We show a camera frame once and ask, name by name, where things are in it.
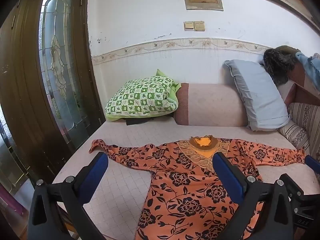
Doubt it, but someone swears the orange floral blouse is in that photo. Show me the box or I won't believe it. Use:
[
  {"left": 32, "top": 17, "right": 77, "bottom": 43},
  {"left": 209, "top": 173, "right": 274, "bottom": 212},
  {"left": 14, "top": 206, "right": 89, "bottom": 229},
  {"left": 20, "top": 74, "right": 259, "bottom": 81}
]
[{"left": 91, "top": 135, "right": 305, "bottom": 239}]

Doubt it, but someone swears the striped beige cushion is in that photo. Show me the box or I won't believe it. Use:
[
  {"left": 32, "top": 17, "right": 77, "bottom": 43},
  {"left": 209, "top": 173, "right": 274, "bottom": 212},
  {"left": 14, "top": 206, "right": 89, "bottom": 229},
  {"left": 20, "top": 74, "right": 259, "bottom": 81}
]
[{"left": 279, "top": 102, "right": 319, "bottom": 161}]

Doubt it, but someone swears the grey pillow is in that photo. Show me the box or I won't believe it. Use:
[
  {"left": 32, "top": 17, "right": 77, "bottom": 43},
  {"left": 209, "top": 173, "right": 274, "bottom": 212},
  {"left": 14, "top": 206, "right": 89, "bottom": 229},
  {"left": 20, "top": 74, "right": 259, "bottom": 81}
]
[{"left": 224, "top": 60, "right": 290, "bottom": 132}]

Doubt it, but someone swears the light blue cloth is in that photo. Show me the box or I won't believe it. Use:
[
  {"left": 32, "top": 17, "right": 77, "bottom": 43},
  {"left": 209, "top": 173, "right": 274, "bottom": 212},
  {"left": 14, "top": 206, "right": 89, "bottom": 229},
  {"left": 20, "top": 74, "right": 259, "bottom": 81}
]
[{"left": 295, "top": 52, "right": 320, "bottom": 90}]

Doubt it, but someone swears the dark furry garment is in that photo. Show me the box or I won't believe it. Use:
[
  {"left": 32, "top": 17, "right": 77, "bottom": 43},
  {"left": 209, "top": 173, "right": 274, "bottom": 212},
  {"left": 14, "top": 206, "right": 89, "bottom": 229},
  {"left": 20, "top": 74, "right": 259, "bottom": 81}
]
[{"left": 263, "top": 46, "right": 300, "bottom": 86}]

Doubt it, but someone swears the pink bolster cushion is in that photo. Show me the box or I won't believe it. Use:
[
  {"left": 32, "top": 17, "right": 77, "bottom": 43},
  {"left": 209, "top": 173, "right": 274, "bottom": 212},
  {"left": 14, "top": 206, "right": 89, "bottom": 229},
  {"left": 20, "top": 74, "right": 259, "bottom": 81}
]
[{"left": 174, "top": 83, "right": 248, "bottom": 127}]

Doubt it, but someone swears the wooden stained glass door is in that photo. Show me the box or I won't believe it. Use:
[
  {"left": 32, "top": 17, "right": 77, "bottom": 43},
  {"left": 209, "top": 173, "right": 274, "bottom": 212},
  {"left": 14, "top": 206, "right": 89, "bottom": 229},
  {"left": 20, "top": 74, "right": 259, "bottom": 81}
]
[{"left": 1, "top": 0, "right": 105, "bottom": 183}]

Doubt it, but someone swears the black folded cloth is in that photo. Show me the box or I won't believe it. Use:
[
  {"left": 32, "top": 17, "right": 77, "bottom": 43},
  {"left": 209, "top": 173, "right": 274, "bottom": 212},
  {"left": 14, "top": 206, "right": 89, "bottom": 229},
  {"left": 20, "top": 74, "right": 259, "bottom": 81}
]
[{"left": 125, "top": 118, "right": 151, "bottom": 126}]

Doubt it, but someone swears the green checkered pillow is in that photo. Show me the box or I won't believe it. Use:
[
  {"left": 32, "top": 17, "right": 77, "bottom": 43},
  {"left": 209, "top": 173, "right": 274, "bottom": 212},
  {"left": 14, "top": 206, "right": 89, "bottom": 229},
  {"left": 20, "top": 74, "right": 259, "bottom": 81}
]
[{"left": 105, "top": 70, "right": 182, "bottom": 121}]

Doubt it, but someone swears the yellowed wall switch plate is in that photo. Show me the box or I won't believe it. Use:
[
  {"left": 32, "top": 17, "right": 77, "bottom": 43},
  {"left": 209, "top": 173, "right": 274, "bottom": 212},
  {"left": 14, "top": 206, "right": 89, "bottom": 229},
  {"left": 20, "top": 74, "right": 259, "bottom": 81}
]
[{"left": 183, "top": 21, "right": 205, "bottom": 31}]

